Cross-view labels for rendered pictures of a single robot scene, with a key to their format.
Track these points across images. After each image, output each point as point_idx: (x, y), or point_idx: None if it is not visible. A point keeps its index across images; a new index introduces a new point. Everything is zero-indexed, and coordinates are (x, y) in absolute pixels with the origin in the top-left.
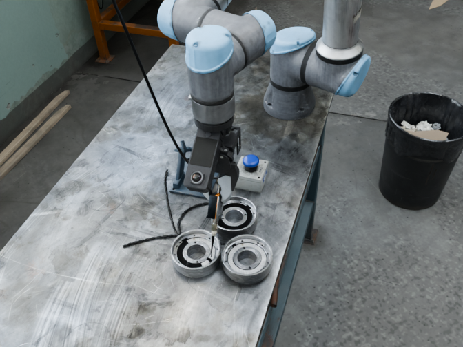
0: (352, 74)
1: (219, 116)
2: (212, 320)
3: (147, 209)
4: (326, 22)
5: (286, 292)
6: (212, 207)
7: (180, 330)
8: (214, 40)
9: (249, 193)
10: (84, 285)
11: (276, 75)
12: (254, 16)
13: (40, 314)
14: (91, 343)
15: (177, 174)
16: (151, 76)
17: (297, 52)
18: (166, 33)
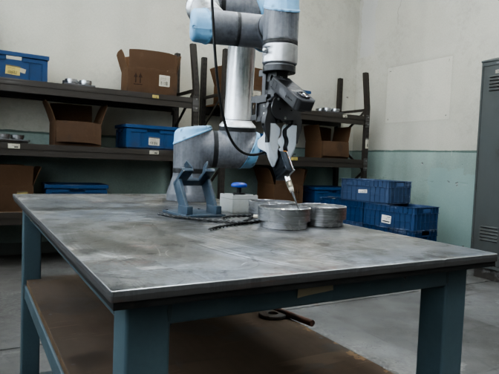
0: (258, 139)
1: (296, 56)
2: (356, 234)
3: (186, 222)
4: (235, 99)
5: None
6: (286, 160)
7: (348, 239)
8: None
9: (249, 214)
10: (221, 242)
11: (189, 159)
12: None
13: (219, 254)
14: (305, 251)
15: (185, 200)
16: (27, 199)
17: (207, 134)
18: (203, 28)
